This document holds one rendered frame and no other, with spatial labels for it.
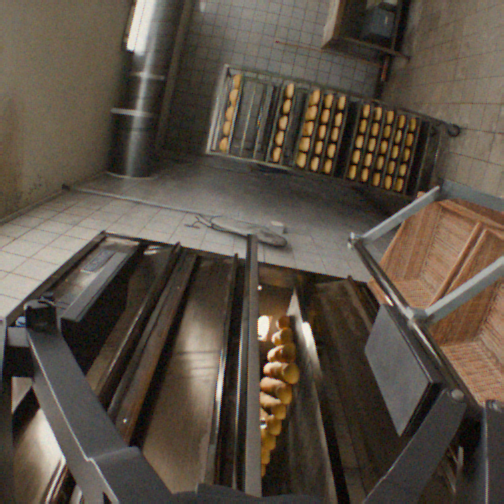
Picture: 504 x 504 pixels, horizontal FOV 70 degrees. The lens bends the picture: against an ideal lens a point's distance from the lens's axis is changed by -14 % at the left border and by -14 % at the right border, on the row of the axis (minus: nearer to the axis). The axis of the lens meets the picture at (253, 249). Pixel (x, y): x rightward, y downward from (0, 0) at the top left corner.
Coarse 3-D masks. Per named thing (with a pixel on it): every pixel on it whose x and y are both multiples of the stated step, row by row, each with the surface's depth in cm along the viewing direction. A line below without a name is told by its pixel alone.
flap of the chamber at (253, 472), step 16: (256, 240) 170; (256, 256) 151; (256, 272) 136; (256, 288) 124; (256, 304) 114; (256, 320) 105; (256, 336) 97; (256, 352) 91; (256, 368) 85; (256, 384) 79; (256, 400) 74; (256, 416) 70; (256, 432) 66; (256, 448) 62; (256, 464) 59; (256, 480) 55
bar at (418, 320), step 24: (432, 192) 110; (456, 192) 109; (480, 192) 109; (408, 216) 112; (360, 240) 114; (384, 288) 83; (480, 288) 67; (408, 312) 70; (432, 312) 69; (456, 384) 50
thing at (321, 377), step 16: (304, 288) 171; (304, 304) 157; (304, 320) 151; (320, 336) 135; (320, 352) 125; (320, 368) 116; (320, 384) 112; (320, 400) 108; (336, 400) 102; (336, 416) 96; (336, 432) 90; (336, 448) 86; (352, 448) 85; (336, 464) 83; (352, 464) 80; (336, 480) 80; (352, 480) 75; (336, 496) 77; (352, 496) 71
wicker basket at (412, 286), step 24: (432, 216) 175; (456, 216) 161; (480, 216) 137; (432, 240) 178; (456, 240) 158; (384, 264) 182; (408, 264) 182; (432, 264) 176; (456, 264) 125; (408, 288) 176; (432, 288) 172
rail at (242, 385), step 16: (240, 336) 98; (240, 352) 91; (240, 368) 85; (240, 384) 79; (240, 400) 74; (240, 416) 70; (240, 432) 66; (240, 448) 62; (240, 464) 59; (240, 480) 55
